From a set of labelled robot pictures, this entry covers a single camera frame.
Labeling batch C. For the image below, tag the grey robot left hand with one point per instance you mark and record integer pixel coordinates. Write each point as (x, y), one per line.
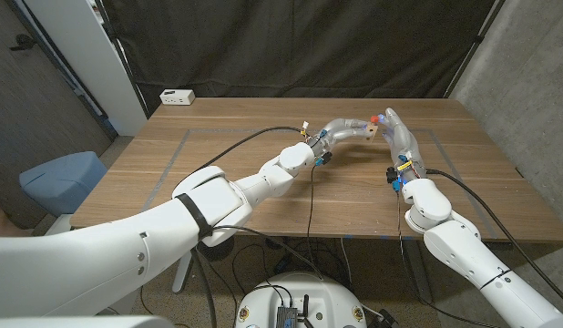
(340, 130)

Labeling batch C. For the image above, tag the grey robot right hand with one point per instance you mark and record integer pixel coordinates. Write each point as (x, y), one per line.
(402, 139)

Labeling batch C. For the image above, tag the wooden block with holes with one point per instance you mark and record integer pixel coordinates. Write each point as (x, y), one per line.
(371, 131)

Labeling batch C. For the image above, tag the red screw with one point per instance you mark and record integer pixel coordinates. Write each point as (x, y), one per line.
(375, 119)

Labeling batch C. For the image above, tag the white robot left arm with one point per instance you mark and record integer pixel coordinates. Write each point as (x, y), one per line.
(126, 259)

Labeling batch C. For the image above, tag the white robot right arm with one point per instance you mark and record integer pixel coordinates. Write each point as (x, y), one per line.
(468, 255)

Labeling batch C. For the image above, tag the black backdrop curtain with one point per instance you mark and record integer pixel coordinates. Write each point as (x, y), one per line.
(286, 45)

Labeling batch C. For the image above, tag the black backdrop stand pole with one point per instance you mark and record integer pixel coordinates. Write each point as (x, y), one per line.
(478, 39)
(119, 52)

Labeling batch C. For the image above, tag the grey table leg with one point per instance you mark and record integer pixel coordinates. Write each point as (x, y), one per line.
(183, 275)
(420, 282)

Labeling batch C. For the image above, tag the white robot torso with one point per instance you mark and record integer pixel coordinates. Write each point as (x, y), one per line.
(304, 291)

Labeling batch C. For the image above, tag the white power strip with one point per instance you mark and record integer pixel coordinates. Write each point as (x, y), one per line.
(177, 96)

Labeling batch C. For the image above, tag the round black floor fan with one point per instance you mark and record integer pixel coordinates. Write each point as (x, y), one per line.
(220, 250)

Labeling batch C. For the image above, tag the black antenna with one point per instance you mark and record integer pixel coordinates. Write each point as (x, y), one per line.
(304, 310)

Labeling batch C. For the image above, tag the grey electronics box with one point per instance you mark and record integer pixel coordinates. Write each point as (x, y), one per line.
(286, 318)

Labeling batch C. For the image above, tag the blue-grey stool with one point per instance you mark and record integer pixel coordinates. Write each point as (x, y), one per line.
(63, 182)

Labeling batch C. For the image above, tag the person's bare leg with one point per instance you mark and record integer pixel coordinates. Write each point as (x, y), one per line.
(3, 223)

